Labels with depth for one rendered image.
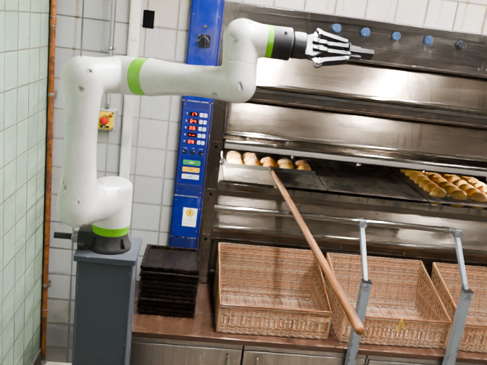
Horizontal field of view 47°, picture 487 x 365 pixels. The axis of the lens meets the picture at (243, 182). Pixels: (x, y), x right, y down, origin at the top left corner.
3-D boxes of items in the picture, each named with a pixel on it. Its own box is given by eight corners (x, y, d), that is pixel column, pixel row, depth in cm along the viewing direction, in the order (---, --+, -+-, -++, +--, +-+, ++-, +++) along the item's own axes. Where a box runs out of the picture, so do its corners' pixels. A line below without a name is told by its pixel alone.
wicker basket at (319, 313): (211, 286, 311) (217, 240, 304) (309, 294, 318) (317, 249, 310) (214, 333, 265) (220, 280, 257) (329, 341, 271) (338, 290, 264)
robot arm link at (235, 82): (140, 55, 168) (162, 61, 178) (137, 93, 169) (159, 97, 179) (247, 61, 152) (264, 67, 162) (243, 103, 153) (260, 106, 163)
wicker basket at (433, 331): (317, 295, 317) (325, 250, 309) (411, 303, 323) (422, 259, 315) (337, 343, 270) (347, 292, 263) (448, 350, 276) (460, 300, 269)
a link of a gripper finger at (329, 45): (310, 50, 162) (309, 46, 163) (347, 54, 163) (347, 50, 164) (313, 41, 159) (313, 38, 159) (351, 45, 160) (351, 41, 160)
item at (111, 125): (96, 126, 286) (98, 106, 283) (117, 128, 287) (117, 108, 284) (93, 129, 279) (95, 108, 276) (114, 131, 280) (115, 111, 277)
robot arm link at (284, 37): (274, 43, 153) (275, 17, 156) (267, 68, 163) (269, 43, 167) (296, 45, 153) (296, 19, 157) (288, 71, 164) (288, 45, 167)
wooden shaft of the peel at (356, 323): (364, 337, 163) (367, 328, 162) (355, 336, 163) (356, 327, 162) (275, 174, 326) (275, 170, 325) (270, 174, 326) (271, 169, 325)
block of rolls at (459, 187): (398, 170, 380) (399, 162, 379) (464, 177, 384) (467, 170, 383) (431, 198, 322) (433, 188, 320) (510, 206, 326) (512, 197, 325)
